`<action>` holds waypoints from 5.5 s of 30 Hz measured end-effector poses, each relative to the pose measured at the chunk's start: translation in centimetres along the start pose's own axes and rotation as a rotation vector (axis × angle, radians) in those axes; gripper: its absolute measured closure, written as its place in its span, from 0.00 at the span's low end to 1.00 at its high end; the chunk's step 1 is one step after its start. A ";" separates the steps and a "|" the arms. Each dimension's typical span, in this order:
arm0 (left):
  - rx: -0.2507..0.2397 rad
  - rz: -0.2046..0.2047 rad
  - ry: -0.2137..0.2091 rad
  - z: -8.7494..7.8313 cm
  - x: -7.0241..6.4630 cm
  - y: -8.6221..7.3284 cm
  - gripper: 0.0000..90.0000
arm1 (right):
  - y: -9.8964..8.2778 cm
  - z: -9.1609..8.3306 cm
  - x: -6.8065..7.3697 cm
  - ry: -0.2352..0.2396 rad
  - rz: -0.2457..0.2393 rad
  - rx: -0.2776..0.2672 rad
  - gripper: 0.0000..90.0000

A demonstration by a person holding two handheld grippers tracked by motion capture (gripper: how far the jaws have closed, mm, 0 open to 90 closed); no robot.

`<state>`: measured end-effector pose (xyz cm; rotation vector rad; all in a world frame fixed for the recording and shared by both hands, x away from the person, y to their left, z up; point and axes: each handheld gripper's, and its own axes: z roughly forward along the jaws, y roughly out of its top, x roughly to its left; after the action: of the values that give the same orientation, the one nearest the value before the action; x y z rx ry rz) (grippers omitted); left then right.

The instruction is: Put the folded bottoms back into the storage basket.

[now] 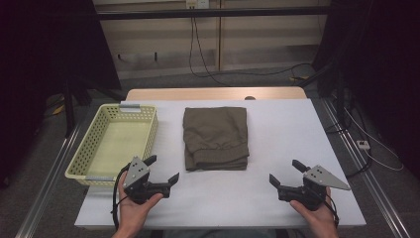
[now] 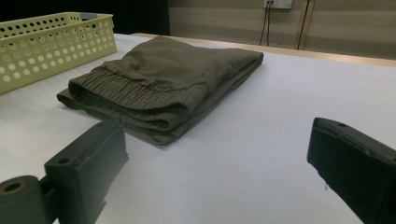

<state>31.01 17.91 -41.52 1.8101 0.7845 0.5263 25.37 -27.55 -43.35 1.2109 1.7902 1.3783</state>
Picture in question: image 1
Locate person's right hand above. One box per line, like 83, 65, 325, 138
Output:
289, 186, 341, 238

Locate black horizontal bar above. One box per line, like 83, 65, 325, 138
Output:
96, 5, 332, 22

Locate white floor cable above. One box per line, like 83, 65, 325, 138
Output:
342, 107, 405, 173

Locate pale yellow perforated plastic basket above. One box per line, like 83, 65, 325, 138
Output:
64, 103, 159, 187

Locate white wall outlet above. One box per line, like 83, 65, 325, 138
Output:
185, 0, 211, 10

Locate olive green pants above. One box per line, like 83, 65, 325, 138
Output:
182, 106, 251, 173

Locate black hanging cable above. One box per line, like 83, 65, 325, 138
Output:
192, 17, 313, 77
187, 17, 229, 87

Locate metal floor rail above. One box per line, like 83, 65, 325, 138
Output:
320, 98, 412, 238
14, 123, 82, 238

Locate person's left hand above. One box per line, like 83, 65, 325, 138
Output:
111, 172, 164, 238

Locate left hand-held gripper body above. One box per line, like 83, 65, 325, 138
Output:
122, 156, 172, 205

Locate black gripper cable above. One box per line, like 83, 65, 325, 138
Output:
111, 162, 132, 231
325, 194, 341, 229

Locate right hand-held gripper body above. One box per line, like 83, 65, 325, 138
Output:
276, 164, 352, 212

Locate black floor cable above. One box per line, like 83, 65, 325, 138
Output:
325, 98, 372, 179

